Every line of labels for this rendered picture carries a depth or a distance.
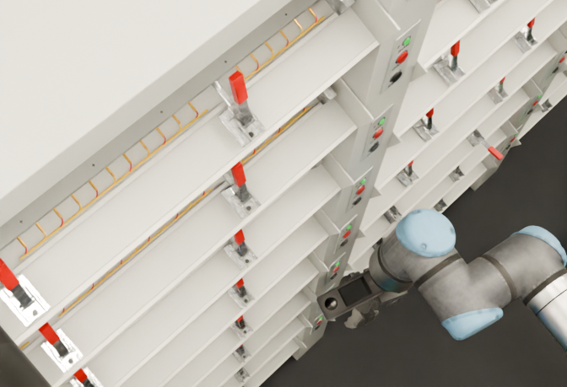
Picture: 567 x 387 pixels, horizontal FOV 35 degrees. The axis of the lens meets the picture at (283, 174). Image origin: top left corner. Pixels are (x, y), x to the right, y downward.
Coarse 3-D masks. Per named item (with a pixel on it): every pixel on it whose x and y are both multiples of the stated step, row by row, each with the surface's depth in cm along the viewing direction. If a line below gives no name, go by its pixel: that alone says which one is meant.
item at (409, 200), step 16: (528, 80) 204; (512, 96) 206; (528, 96) 207; (496, 112) 204; (512, 112) 206; (480, 128) 203; (496, 128) 204; (464, 144) 201; (480, 144) 202; (448, 160) 199; (432, 176) 198; (416, 192) 196; (400, 208) 194; (384, 224) 193; (368, 240) 191; (352, 256) 190
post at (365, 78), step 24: (384, 0) 91; (432, 0) 100; (408, 24) 100; (384, 48) 99; (360, 72) 105; (384, 72) 106; (408, 72) 114; (360, 96) 109; (384, 96) 113; (360, 144) 122; (384, 144) 132; (360, 168) 132; (336, 216) 143; (360, 216) 158; (336, 240) 158; (312, 288) 180; (312, 312) 196; (312, 336) 224
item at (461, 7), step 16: (448, 0) 121; (464, 0) 122; (480, 0) 121; (496, 0) 121; (432, 16) 120; (448, 16) 121; (464, 16) 121; (480, 16) 122; (432, 32) 120; (448, 32) 120; (464, 32) 121; (432, 48) 119; (448, 48) 120; (416, 64) 113
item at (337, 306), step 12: (360, 276) 164; (336, 288) 164; (348, 288) 163; (360, 288) 163; (372, 288) 163; (324, 300) 163; (336, 300) 163; (348, 300) 163; (360, 300) 162; (324, 312) 163; (336, 312) 162
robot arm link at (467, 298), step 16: (432, 272) 147; (448, 272) 147; (464, 272) 147; (480, 272) 147; (496, 272) 147; (432, 288) 147; (448, 288) 146; (464, 288) 146; (480, 288) 146; (496, 288) 147; (432, 304) 148; (448, 304) 146; (464, 304) 145; (480, 304) 145; (496, 304) 147; (448, 320) 146; (464, 320) 145; (480, 320) 144; (496, 320) 150; (464, 336) 146
